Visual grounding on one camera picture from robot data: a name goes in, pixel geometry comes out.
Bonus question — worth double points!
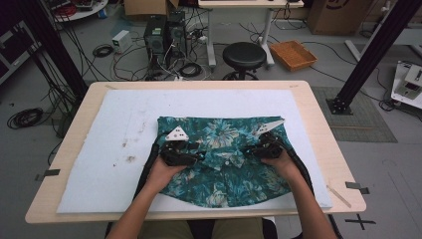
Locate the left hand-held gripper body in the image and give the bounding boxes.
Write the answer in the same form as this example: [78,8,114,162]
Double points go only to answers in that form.
[158,125,201,167]

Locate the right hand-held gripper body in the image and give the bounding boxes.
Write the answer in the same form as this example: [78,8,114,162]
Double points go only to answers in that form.
[248,119,286,159]

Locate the teal floral short-sleeved shirt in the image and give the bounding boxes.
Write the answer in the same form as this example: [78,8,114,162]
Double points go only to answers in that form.
[155,115,295,209]

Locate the person's right hand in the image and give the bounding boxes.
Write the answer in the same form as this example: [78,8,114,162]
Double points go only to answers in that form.
[260,148,302,182]

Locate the person's left hand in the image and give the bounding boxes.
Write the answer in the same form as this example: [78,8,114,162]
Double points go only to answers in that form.
[144,156,187,197]

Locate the white foam mat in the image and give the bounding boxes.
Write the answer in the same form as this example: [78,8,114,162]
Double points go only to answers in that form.
[56,88,333,214]

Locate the person's legs in olive trousers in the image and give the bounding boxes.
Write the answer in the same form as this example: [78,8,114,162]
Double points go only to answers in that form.
[137,217,267,239]

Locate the thin wooden stick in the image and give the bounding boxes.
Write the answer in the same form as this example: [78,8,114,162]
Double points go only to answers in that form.
[326,184,352,209]

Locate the black round stool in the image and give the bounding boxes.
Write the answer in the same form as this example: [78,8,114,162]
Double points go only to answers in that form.
[221,42,268,82]

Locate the dark tape strip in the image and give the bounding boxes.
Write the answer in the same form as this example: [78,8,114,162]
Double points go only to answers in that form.
[34,168,62,182]
[344,181,370,195]

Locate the grey floor mat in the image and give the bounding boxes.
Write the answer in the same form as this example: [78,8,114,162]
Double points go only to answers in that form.
[311,86,398,143]

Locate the black computer tower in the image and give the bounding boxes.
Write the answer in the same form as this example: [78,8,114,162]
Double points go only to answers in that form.
[143,14,168,69]
[165,10,188,64]

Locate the black tape cross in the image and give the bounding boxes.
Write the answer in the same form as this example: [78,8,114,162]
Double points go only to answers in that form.
[343,213,377,231]

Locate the white power supply box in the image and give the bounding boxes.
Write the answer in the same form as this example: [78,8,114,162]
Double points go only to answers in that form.
[111,29,133,54]

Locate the white desk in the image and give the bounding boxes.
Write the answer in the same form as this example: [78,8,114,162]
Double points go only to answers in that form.
[197,0,306,69]

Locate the small cardboard box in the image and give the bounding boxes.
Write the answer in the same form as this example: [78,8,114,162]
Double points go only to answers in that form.
[123,0,180,17]

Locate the large cardboard box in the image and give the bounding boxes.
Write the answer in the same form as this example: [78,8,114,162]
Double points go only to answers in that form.
[307,0,382,37]

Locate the white device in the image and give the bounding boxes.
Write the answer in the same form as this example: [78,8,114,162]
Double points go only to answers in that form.
[390,60,422,111]

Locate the round white table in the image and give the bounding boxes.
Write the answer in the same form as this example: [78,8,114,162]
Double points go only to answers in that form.
[49,0,109,23]

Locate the right gripper black sleeved cable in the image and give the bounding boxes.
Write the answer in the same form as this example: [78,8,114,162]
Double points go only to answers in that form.
[281,140,343,239]

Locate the small black cable coil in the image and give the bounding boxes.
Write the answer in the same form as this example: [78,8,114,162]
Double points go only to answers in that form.
[92,44,114,59]

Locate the black aluminium post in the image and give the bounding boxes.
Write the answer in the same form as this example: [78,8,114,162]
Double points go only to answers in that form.
[16,0,89,101]
[326,0,422,116]

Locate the large black cable coil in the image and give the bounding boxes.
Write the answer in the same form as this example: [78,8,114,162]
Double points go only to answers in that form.
[6,108,45,129]

